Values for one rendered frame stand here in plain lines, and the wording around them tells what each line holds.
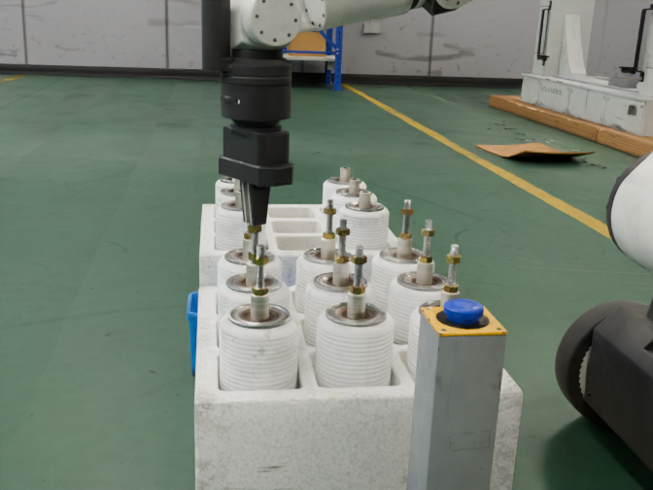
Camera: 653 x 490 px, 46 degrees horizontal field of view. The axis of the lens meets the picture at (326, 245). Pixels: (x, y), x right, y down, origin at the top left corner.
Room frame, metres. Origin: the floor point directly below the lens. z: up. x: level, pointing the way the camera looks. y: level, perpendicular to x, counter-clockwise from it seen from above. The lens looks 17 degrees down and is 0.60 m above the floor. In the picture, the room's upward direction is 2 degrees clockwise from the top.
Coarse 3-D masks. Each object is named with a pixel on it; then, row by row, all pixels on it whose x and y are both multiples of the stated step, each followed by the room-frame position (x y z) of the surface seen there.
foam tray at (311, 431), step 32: (512, 384) 0.86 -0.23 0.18; (224, 416) 0.79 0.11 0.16; (256, 416) 0.79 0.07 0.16; (288, 416) 0.80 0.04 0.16; (320, 416) 0.80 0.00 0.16; (352, 416) 0.81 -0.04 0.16; (384, 416) 0.82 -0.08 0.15; (512, 416) 0.84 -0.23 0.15; (224, 448) 0.79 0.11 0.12; (256, 448) 0.79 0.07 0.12; (288, 448) 0.80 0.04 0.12; (320, 448) 0.80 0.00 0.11; (352, 448) 0.81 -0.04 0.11; (384, 448) 0.82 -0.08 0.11; (512, 448) 0.84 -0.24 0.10; (224, 480) 0.79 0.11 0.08; (256, 480) 0.79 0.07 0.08; (288, 480) 0.80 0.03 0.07; (320, 480) 0.80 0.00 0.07; (352, 480) 0.81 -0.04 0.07; (384, 480) 0.82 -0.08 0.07; (512, 480) 0.84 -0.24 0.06
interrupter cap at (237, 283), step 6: (234, 276) 1.00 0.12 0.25; (240, 276) 1.01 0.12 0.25; (264, 276) 1.01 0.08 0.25; (270, 276) 1.01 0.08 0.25; (276, 276) 1.01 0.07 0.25; (228, 282) 0.98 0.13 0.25; (234, 282) 0.98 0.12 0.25; (240, 282) 0.99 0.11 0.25; (264, 282) 0.99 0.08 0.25; (270, 282) 0.99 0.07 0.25; (276, 282) 0.99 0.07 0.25; (282, 282) 0.99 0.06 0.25; (228, 288) 0.97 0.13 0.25; (234, 288) 0.96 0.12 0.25; (240, 288) 0.96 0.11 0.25; (246, 288) 0.96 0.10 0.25; (270, 288) 0.96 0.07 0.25; (276, 288) 0.97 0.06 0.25
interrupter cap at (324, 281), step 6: (318, 276) 1.02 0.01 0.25; (324, 276) 1.02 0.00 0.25; (330, 276) 1.02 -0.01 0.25; (318, 282) 1.00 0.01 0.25; (324, 282) 1.00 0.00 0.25; (330, 282) 1.01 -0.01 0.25; (366, 282) 1.00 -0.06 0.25; (324, 288) 0.97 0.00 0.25; (330, 288) 0.97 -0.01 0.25; (336, 288) 0.98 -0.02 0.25; (342, 288) 0.98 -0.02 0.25; (348, 288) 0.98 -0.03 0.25
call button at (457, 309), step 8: (448, 304) 0.73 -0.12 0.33; (456, 304) 0.73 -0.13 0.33; (464, 304) 0.73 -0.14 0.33; (472, 304) 0.73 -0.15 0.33; (480, 304) 0.73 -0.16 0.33; (448, 312) 0.72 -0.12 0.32; (456, 312) 0.71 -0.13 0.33; (464, 312) 0.71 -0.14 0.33; (472, 312) 0.71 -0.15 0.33; (480, 312) 0.72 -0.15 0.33; (456, 320) 0.72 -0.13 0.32; (464, 320) 0.71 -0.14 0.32; (472, 320) 0.71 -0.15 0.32
